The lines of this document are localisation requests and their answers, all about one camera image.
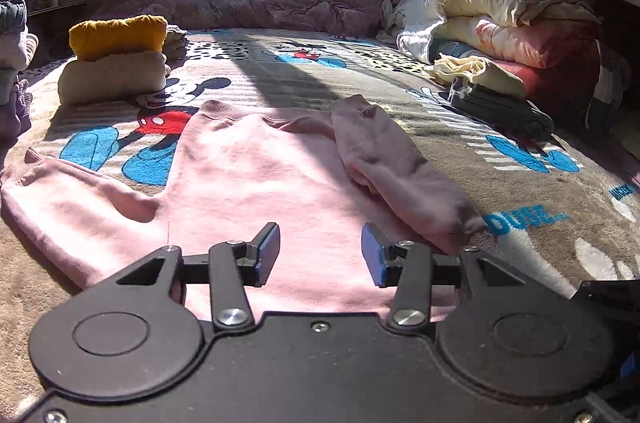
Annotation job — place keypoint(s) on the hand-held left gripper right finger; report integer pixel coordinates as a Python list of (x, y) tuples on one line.
[(374, 255)]

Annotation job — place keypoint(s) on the small grey folded garment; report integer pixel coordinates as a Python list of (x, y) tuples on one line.
[(176, 43)]

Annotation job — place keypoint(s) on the pink sweatshirt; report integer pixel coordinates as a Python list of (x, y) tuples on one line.
[(250, 173)]

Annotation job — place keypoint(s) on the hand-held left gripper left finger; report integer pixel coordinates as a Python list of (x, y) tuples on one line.
[(265, 255)]

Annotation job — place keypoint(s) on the mustard folded sweater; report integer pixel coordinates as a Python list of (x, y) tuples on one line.
[(117, 35)]

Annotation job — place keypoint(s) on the purple quilt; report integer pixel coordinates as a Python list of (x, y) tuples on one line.
[(240, 5)]

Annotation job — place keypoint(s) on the grey striped pillow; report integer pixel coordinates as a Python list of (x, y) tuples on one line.
[(607, 88)]

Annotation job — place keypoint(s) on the dark side table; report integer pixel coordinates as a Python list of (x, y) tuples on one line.
[(55, 10)]

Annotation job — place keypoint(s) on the cartoon printed blanket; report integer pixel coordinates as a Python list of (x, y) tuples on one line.
[(500, 183)]

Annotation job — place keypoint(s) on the cream folded sweater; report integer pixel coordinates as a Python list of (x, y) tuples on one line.
[(110, 78)]

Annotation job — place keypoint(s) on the dark grey folded garment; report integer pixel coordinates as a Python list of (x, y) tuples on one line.
[(500, 108)]

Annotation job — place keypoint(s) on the purple crumpled garment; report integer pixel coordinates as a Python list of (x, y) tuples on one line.
[(15, 113)]

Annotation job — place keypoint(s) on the pale yellow folded garment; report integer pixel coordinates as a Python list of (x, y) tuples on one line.
[(480, 70)]

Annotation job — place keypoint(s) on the stack of folded clothes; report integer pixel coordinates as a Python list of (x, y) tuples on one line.
[(12, 48)]

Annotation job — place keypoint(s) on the cream and pink rolled duvet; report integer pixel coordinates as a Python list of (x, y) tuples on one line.
[(520, 33)]

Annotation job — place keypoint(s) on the red pillow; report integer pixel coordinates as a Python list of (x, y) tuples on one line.
[(560, 88)]

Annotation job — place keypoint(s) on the white crumpled sheet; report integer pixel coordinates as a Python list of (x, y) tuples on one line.
[(420, 23)]

